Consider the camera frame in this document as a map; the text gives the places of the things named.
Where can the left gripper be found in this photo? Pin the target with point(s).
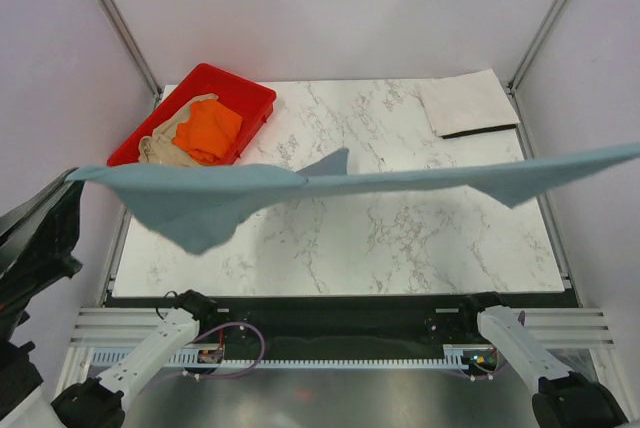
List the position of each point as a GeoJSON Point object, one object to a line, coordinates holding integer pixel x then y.
{"type": "Point", "coordinates": [37, 238]}

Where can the grey-blue t-shirt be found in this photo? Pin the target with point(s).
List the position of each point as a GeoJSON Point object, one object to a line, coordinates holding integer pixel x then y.
{"type": "Point", "coordinates": [199, 208]}

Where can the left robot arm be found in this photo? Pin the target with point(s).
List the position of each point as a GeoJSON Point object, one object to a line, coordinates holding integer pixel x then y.
{"type": "Point", "coordinates": [101, 401]}

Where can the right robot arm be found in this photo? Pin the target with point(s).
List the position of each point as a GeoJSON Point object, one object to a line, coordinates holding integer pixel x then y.
{"type": "Point", "coordinates": [561, 397]}

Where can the beige t-shirt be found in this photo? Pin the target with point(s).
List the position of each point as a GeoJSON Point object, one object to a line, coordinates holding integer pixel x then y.
{"type": "Point", "coordinates": [158, 147]}

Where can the orange t-shirt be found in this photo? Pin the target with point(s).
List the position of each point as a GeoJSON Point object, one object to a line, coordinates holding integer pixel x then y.
{"type": "Point", "coordinates": [209, 132]}

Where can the white folded mat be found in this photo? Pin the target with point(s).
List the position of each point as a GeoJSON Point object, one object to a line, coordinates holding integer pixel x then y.
{"type": "Point", "coordinates": [466, 104]}

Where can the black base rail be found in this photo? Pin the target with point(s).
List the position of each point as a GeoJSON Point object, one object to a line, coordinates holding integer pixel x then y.
{"type": "Point", "coordinates": [396, 324]}

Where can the left aluminium frame post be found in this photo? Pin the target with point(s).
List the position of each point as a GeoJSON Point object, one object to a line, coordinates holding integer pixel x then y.
{"type": "Point", "coordinates": [128, 41]}

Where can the aluminium frame post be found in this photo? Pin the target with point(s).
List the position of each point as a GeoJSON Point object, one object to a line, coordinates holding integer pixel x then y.
{"type": "Point", "coordinates": [541, 35]}
{"type": "Point", "coordinates": [128, 41]}

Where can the white slotted cable duct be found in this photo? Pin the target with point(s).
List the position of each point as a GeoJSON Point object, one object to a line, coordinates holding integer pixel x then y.
{"type": "Point", "coordinates": [445, 357]}

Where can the right aluminium frame post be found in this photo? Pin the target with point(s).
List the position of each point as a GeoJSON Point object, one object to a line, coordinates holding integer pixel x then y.
{"type": "Point", "coordinates": [541, 35]}

